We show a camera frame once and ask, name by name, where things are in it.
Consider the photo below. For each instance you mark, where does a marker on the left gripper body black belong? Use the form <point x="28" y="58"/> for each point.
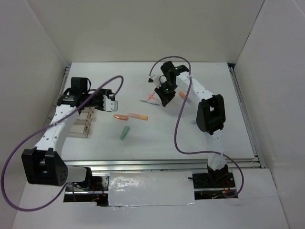
<point x="97" y="101"/>

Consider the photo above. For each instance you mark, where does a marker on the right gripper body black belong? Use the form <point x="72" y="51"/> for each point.
<point x="167" y="91"/>

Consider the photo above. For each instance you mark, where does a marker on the grey thin pen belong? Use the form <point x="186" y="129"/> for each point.
<point x="152" y="103"/>

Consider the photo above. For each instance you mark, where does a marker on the orange pink highlighter marker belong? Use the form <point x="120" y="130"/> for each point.
<point x="138" y="116"/>

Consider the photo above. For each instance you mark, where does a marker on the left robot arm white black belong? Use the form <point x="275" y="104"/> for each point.
<point x="43" y="164"/>

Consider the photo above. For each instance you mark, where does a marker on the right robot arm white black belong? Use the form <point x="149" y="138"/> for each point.
<point x="210" y="115"/>

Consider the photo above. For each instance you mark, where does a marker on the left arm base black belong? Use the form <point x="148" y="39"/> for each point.
<point x="93" y="190"/>

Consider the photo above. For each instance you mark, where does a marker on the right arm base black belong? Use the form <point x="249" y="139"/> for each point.
<point x="205" y="188"/>

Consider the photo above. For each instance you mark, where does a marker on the orange capped clear marker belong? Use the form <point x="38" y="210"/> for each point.
<point x="183" y="96"/>

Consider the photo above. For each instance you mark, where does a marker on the clear drawer organizer middle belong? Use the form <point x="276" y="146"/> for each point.
<point x="86" y="114"/>

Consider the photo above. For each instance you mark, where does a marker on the clear drawer organizer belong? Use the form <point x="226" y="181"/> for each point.
<point x="54" y="103"/>
<point x="86" y="114"/>
<point x="80" y="129"/>

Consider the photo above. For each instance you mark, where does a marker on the clear drawer organizer near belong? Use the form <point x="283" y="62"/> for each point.
<point x="80" y="129"/>

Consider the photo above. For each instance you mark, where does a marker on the green translucent cap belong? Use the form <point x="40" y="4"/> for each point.
<point x="124" y="132"/>

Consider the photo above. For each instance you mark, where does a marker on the clear drawer organizer far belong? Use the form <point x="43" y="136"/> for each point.
<point x="54" y="103"/>

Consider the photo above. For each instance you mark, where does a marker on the white foil sheet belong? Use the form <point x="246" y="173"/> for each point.
<point x="150" y="189"/>

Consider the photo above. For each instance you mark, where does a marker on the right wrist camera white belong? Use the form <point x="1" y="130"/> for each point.
<point x="155" y="79"/>

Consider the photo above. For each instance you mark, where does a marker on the aluminium frame rail front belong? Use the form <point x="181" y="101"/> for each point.
<point x="99" y="166"/>

